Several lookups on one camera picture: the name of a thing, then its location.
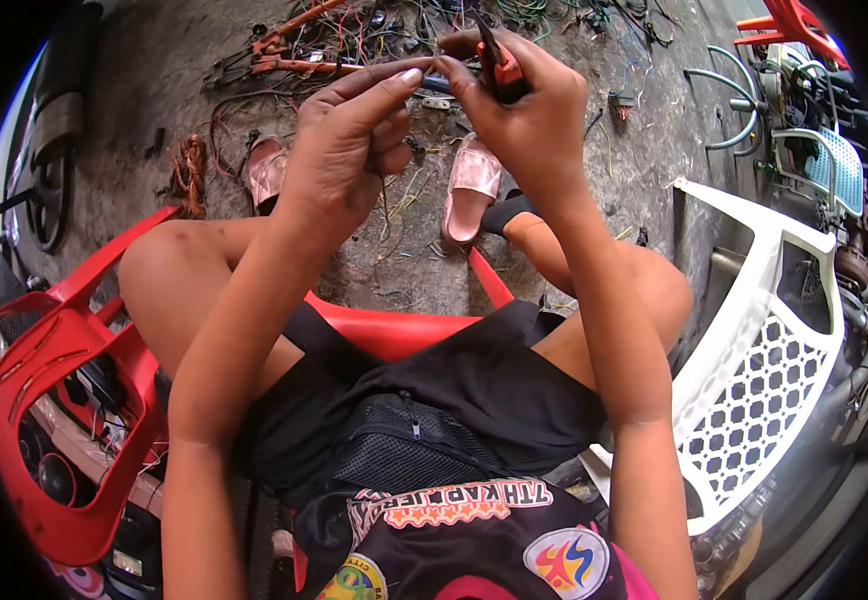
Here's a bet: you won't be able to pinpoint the person's left hand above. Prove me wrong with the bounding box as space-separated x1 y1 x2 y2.
272 56 439 250

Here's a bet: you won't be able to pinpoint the person's right hand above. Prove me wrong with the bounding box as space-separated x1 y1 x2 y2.
432 28 593 219

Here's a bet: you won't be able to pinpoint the person's right fingers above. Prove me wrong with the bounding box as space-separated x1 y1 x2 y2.
509 36 589 102

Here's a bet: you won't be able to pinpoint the person's left thumb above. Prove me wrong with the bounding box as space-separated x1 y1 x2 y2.
329 67 426 144

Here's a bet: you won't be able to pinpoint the person's right thumb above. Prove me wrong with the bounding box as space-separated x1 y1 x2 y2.
432 56 497 129

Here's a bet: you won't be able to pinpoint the person's right index finger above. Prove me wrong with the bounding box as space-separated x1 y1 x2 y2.
437 28 491 61

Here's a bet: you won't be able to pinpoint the person's left fingers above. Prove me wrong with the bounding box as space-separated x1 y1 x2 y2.
368 108 416 180

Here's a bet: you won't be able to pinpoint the person's left index finger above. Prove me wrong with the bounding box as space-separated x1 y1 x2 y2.
314 56 439 102

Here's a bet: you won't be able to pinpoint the red handled pliers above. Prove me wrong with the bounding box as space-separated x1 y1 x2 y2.
473 13 534 106

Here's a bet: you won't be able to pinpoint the thin copper wire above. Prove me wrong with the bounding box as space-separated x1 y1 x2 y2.
376 63 443 245

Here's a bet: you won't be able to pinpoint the grey bent tubes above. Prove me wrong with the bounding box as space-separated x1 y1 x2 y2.
683 45 770 156

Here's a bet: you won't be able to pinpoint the red plastic chair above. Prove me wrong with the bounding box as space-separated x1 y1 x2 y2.
734 0 852 70
0 206 518 594

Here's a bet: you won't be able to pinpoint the person's legs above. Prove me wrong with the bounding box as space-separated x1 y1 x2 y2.
117 135 696 511

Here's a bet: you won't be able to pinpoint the white plastic lattice chair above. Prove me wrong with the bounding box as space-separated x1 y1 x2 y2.
580 176 848 538

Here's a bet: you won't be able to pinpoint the blue and white chair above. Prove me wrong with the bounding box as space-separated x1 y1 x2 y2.
770 126 867 220

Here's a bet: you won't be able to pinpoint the black steering wheel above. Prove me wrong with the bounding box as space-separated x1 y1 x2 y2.
23 138 81 256

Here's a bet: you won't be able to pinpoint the pile of scrap machine parts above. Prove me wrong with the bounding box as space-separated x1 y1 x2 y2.
752 41 868 451

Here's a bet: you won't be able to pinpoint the person's body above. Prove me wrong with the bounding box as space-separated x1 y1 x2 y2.
160 390 699 600

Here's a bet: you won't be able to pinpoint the pile of tangled coloured wires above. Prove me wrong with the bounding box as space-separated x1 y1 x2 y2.
209 0 679 181

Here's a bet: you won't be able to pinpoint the orange handled bolt cutter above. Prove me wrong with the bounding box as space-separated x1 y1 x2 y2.
203 0 375 93

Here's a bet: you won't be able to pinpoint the coil of copper wire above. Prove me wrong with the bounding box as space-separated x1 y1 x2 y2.
166 133 210 220

